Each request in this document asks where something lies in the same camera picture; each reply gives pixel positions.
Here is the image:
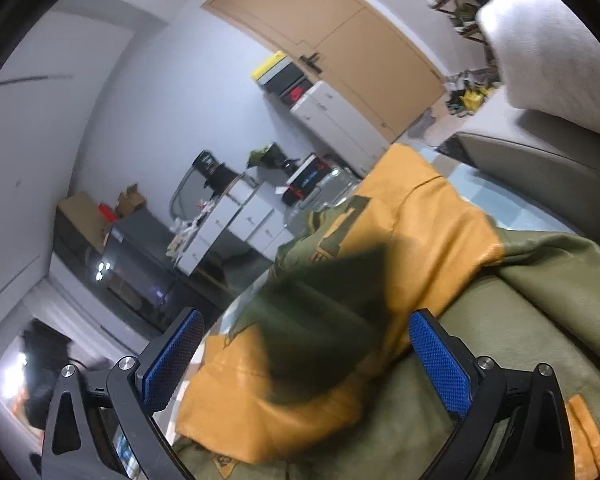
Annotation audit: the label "grey fleece blanket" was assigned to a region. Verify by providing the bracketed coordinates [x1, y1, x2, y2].
[476, 0, 600, 134]

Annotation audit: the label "white drawer desk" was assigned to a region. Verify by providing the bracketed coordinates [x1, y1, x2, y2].
[169, 174, 294, 275]

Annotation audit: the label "white tall suitcase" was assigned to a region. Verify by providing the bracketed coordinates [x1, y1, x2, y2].
[290, 80, 389, 177]

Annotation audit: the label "silver aluminium suitcase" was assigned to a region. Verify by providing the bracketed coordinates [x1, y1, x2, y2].
[284, 166, 361, 232]

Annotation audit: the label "green yellow varsity jacket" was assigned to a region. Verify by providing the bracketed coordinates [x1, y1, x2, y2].
[174, 145, 600, 479]

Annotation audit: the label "shoes pile on floor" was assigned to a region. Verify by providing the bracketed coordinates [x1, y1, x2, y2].
[444, 66, 500, 117]

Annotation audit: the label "stacked shoe boxes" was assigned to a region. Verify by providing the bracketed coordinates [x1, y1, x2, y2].
[251, 51, 313, 108]

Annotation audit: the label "grey bed frame cushion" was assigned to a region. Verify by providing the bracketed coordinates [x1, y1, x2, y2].
[457, 110, 600, 245]

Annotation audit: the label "checkered bed sheet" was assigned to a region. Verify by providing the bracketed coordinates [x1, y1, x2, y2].
[413, 144, 577, 234]

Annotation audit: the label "black red box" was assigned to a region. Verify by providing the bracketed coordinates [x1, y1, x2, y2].
[282, 154, 332, 207]

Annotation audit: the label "wooden door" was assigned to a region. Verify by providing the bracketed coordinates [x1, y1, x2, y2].
[204, 0, 443, 141]

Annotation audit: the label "black refrigerator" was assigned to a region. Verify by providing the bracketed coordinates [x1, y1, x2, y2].
[54, 205, 228, 338]

